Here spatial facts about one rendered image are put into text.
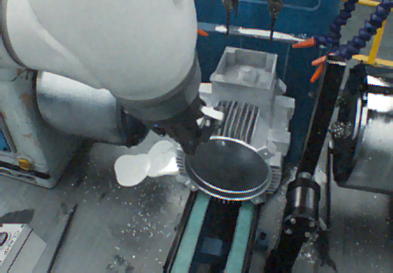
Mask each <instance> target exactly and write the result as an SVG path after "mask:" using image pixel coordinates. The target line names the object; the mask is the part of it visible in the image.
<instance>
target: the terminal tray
mask: <svg viewBox="0 0 393 273"><path fill-rule="evenodd" d="M230 49H232V50H233V51H232V52H230V51H229V50H230ZM269 55H273V57H272V58H269V57H268V56H269ZM276 57H277V54H270V53H264V52H258V51H253V50H246V49H240V48H234V47H226V49H225V52H224V53H223V55H222V57H221V60H220V62H219V64H218V68H217V70H216V72H215V74H214V76H213V77H212V79H211V105H210V106H212V107H215V106H217V104H218V101H219V106H222V103H223V101H224V107H226V105H227V102H228V100H229V107H232V103H233V101H235V102H234V107H235V108H237V106H238V103H239V102H240V106H239V108H242V105H243V103H245V108H244V109H246V110H247V107H248V105H249V104H250V109H249V111H253V109H254V107H255V111H254V113H255V114H257V111H258V109H259V108H260V112H259V116H260V117H262V118H263V119H265V120H266V119H268V112H269V108H270V104H271V100H272V96H273V93H274V88H275V76H276V72H275V66H276V62H277V58H276ZM219 75H221V76H222V78H218V76H219ZM262 83H265V84H266V85H265V86H263V85H262Z"/></svg>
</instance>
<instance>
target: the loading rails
mask: <svg viewBox="0 0 393 273"><path fill-rule="evenodd" d="M217 203H218V197H217V198H216V201H215V200H214V196H213V195H212V196H211V198H210V194H207V195H206V196H205V194H204V191H202V190H201V189H200V190H196V191H192V190H191V189H189V195H188V198H187V200H186V205H185V207H184V210H183V213H182V214H181V213H179V214H178V215H177V218H176V220H175V238H174V239H173V242H172V244H171V247H170V250H169V251H168V257H167V260H166V261H165V264H164V265H162V269H163V271H162V273H197V271H198V267H199V264H200V262H205V263H209V264H211V265H216V266H222V267H225V273H250V268H251V263H252V258H253V253H254V248H258V249H265V250H268V248H269V243H270V237H271V232H270V231H269V230H260V229H258V228H259V223H260V217H261V208H262V206H265V202H262V203H259V204H257V206H256V205H255V204H254V203H253V202H252V201H251V200H249V199H248V200H244V203H243V204H242V200H241V204H240V209H239V215H238V219H237V223H236V227H235V231H234V235H233V238H232V242H230V241H224V240H220V239H213V238H210V237H207V236H208V232H209V230H210V227H211V222H212V218H213V215H214V212H215V209H216V205H217ZM255 209H256V210H255ZM252 224H253V225H252ZM251 228H252V230H251ZM249 237H250V240H249ZM248 242H249V244H248ZM247 247H248V248H247ZM246 256H247V258H246ZM245 260H246V262H245ZM244 264H245V267H244ZM243 269H244V271H243Z"/></svg>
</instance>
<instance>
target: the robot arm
mask: <svg viewBox="0 0 393 273"><path fill-rule="evenodd" d="M196 42H197V15H196V9H195V5H194V0H0V68H3V69H11V68H30V69H34V70H40V71H44V72H49V73H52V74H55V75H61V76H63V77H66V78H67V79H70V80H71V79H72V80H75V81H77V82H79V83H81V84H86V85H87V86H90V87H91V88H93V89H95V90H104V89H107V90H108V91H109V92H110V93H111V94H112V95H113V96H114V97H115V98H116V99H117V100H118V101H119V102H120V104H121V105H122V106H123V107H124V110H123V111H124V112H126V113H128V114H130V115H132V116H134V117H135V118H136V119H137V120H138V121H140V122H141V123H142V124H144V125H145V126H147V127H148V128H150V129H151V130H152V131H154V132H155V133H157V134H158V135H159V136H161V137H164V136H165V134H167V135H168V136H169V138H170V139H172V140H174V141H175V142H177V143H179V144H180V146H181V147H182V149H183V152H184V153H185V154H190V155H195V152H196V148H197V147H199V145H200V143H202V144H207V143H208V141H209V139H210V138H211V136H212V134H213V132H214V131H215V130H217V129H219V128H221V127H222V126H223V123H224V115H225V107H223V106H215V107H212V106H209V107H206V103H205V101H204V100H203V99H202V98H201V97H200V90H199V89H200V86H201V81H202V73H201V69H200V65H199V61H198V59H197V48H196ZM202 118H204V125H203V128H199V125H198V123H197V120H199V119H202Z"/></svg>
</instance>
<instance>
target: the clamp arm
mask: <svg viewBox="0 0 393 273"><path fill-rule="evenodd" d="M346 69H347V59H346V58H344V57H341V56H335V55H329V54H327V55H326V57H325V61H324V66H323V69H322V72H321V78H320V81H319V84H318V92H317V95H316V98H315V104H314V106H313V110H312V114H311V118H310V124H309V128H308V130H307V134H306V136H305V140H304V146H303V152H302V153H301V157H300V160H299V163H298V166H297V172H296V174H295V179H297V178H300V176H302V177H306V175H307V178H309V179H311V180H312V178H313V175H314V172H315V170H316V167H317V165H318V161H319V158H320V155H321V150H322V148H323V146H324V143H325V139H326V136H327V131H328V128H329V126H330V124H331V121H332V115H333V112H334V109H335V107H336V102H337V100H338V97H339V91H340V88H341V85H342V81H343V78H344V74H345V71H346Z"/></svg>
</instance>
